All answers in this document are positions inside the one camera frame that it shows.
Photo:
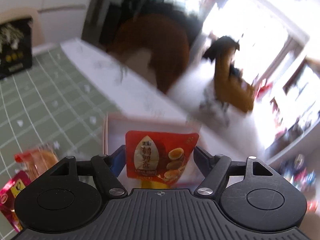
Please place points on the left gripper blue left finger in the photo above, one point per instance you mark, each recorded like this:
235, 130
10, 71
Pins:
106, 169

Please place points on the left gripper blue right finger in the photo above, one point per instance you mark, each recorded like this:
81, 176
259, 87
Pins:
215, 171

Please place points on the red quail egg packet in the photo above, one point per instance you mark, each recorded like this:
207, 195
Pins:
158, 156

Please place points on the clear round cake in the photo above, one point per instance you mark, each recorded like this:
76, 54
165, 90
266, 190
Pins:
36, 161

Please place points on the red chicken snack pouch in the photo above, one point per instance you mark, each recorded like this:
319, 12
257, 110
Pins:
8, 195

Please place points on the yellow biscuit packet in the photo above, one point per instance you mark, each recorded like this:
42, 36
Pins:
153, 185

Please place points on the pink cardboard gift box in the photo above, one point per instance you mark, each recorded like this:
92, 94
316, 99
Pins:
117, 125

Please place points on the chair with brown jacket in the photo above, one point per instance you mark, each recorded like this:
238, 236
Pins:
229, 88

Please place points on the green grid tablecloth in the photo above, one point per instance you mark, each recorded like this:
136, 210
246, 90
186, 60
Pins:
51, 103

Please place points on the brown cloth covered chair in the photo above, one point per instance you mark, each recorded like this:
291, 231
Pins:
163, 37

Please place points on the black plum snack bag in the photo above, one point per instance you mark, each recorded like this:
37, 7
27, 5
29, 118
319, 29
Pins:
16, 45

